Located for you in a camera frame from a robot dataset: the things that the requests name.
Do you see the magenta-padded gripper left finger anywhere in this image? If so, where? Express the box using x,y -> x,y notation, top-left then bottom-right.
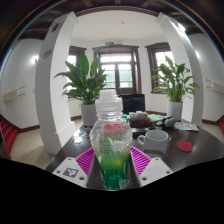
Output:
52,147 -> 98,189

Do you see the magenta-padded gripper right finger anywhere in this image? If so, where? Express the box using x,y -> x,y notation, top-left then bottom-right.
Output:
129,145 -> 174,188

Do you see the clear bottle with green drink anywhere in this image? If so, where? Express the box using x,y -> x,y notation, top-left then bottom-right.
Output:
88,89 -> 134,192

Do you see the white mug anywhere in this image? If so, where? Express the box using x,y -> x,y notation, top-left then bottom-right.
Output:
136,129 -> 170,160

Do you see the flat round red coaster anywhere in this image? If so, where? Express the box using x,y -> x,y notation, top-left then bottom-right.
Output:
177,140 -> 195,154

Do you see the flat black device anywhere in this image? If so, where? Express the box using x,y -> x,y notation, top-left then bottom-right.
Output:
132,127 -> 148,138

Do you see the round grey gadget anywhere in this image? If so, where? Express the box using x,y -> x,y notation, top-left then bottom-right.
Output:
162,116 -> 177,129

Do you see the green book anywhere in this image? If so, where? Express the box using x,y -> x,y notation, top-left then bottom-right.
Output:
148,113 -> 165,123

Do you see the wooden tea tray with cups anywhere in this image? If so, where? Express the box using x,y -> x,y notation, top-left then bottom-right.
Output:
128,110 -> 154,129

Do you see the white printed magazine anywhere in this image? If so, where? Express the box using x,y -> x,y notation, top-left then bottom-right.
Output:
173,121 -> 200,132

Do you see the black office chair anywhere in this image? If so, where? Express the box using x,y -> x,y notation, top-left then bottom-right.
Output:
118,93 -> 147,116

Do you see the red carpeted staircase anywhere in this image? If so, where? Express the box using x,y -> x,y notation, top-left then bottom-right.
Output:
0,115 -> 20,155
217,116 -> 224,135

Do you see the potted plant in white pot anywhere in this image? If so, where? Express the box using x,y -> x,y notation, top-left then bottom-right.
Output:
150,55 -> 201,122
54,53 -> 109,127

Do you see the brown wooden glazed door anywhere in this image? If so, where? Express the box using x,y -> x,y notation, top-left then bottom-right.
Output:
92,44 -> 143,96

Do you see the brown-framed window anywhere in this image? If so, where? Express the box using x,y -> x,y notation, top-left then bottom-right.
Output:
144,41 -> 175,94
67,45 -> 88,69

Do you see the white wall radiator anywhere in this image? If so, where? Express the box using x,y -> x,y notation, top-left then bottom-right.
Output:
2,86 -> 26,104
205,79 -> 224,95

